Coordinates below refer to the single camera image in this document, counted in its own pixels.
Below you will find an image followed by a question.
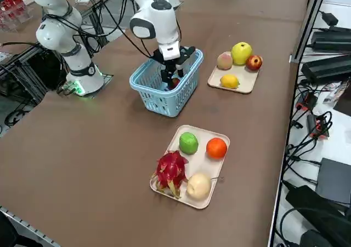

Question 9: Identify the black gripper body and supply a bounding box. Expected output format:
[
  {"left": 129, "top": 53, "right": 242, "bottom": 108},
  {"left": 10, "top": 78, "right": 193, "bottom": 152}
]
[{"left": 161, "top": 45, "right": 187, "bottom": 67}]

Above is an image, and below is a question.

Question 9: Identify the green apple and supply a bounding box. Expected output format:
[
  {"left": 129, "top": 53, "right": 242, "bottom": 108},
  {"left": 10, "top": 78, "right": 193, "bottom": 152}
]
[{"left": 179, "top": 131, "right": 199, "bottom": 155}]

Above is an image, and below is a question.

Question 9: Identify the light blue plastic basket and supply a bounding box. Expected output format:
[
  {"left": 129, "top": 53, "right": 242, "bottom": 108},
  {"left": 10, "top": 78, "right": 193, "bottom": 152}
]
[{"left": 129, "top": 49, "right": 204, "bottom": 118}]

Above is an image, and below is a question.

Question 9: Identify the yellow lemon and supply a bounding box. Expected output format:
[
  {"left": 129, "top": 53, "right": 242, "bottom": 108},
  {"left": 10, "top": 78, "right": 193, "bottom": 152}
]
[{"left": 219, "top": 74, "right": 240, "bottom": 89}]

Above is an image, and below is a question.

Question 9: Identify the beige tray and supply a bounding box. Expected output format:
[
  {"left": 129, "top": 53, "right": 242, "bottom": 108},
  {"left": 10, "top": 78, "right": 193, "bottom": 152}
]
[
  {"left": 149, "top": 124, "right": 230, "bottom": 210},
  {"left": 207, "top": 62, "right": 260, "bottom": 94}
]

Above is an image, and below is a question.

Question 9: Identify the orange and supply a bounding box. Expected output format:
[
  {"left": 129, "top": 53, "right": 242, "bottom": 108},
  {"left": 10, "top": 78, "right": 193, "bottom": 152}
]
[{"left": 205, "top": 137, "right": 228, "bottom": 160}]

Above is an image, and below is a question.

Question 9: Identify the pink green peach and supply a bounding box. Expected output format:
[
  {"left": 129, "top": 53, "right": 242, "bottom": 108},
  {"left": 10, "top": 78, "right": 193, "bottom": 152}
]
[{"left": 216, "top": 51, "right": 234, "bottom": 70}]

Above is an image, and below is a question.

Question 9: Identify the large yellow-green fruit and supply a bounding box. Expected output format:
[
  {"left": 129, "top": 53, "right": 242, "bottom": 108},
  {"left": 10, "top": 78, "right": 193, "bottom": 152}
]
[{"left": 230, "top": 42, "right": 253, "bottom": 66}]

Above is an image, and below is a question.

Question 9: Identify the red pomegranate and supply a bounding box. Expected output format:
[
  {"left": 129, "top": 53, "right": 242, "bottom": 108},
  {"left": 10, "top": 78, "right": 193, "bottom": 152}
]
[{"left": 245, "top": 54, "right": 263, "bottom": 72}]

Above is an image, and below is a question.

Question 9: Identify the red dragon fruit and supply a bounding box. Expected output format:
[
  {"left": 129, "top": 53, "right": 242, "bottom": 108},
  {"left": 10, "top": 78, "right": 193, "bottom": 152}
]
[{"left": 152, "top": 150, "right": 190, "bottom": 200}]

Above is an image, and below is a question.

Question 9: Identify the pale beige pear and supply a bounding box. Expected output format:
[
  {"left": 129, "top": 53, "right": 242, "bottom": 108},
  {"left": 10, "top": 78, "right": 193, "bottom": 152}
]
[{"left": 186, "top": 172, "right": 224, "bottom": 201}]

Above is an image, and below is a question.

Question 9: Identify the black orange charger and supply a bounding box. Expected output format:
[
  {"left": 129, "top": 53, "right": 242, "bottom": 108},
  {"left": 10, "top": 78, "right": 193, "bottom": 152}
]
[
  {"left": 305, "top": 112, "right": 331, "bottom": 140},
  {"left": 295, "top": 92, "right": 318, "bottom": 111}
]

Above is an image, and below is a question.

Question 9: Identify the black power adapter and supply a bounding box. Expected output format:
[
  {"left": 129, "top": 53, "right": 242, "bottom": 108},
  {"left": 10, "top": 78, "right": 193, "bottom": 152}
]
[
  {"left": 301, "top": 54, "right": 351, "bottom": 84},
  {"left": 312, "top": 30, "right": 351, "bottom": 52}
]

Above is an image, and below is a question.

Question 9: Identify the small black plug adapter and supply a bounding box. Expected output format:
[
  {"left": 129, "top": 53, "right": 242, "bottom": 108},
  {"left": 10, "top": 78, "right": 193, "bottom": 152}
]
[{"left": 320, "top": 10, "right": 339, "bottom": 27}]

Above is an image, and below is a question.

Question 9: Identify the clear acrylic shelf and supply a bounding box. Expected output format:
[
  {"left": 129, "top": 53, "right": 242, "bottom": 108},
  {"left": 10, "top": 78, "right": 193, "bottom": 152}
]
[{"left": 0, "top": 0, "right": 34, "bottom": 33}]

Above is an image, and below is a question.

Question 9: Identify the grey flat box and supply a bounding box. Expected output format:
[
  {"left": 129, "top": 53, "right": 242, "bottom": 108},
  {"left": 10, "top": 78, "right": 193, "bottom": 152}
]
[{"left": 315, "top": 157, "right": 351, "bottom": 204}]

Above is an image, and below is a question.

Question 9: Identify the black power supply unit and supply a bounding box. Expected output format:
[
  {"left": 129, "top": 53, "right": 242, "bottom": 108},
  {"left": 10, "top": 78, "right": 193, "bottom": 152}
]
[{"left": 285, "top": 185, "right": 351, "bottom": 247}]

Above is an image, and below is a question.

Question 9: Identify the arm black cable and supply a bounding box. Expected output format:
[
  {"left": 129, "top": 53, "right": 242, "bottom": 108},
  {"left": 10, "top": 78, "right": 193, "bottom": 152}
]
[{"left": 41, "top": 0, "right": 182, "bottom": 59}]

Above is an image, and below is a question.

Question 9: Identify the metal base plate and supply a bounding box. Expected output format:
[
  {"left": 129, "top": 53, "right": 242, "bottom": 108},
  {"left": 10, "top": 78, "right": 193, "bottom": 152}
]
[{"left": 59, "top": 72, "right": 115, "bottom": 99}]

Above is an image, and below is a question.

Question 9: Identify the aluminium frame post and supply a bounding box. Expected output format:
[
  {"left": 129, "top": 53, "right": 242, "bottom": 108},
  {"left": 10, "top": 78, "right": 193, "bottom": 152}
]
[{"left": 290, "top": 0, "right": 330, "bottom": 65}]

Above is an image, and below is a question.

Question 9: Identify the aluminium table rail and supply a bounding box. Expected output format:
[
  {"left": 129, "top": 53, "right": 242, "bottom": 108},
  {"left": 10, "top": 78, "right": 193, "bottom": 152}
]
[{"left": 0, "top": 205, "right": 60, "bottom": 247}]

